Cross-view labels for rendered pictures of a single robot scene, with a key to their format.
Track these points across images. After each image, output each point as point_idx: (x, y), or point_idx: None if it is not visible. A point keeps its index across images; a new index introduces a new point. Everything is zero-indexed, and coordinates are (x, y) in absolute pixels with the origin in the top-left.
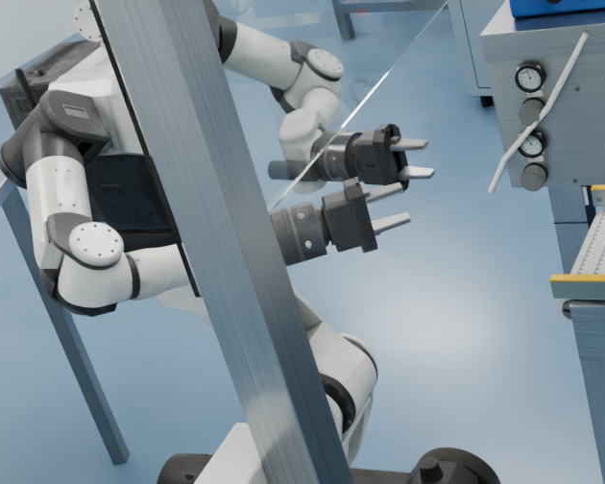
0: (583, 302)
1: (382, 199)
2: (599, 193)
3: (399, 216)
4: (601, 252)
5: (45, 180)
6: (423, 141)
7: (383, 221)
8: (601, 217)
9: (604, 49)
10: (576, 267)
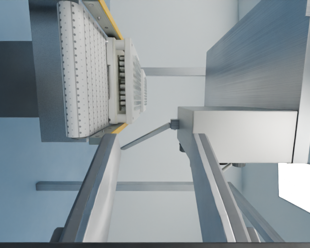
0: (89, 135)
1: (197, 207)
2: (97, 5)
3: (114, 157)
4: (91, 79)
5: None
6: None
7: (104, 204)
8: (83, 21)
9: None
10: (85, 97)
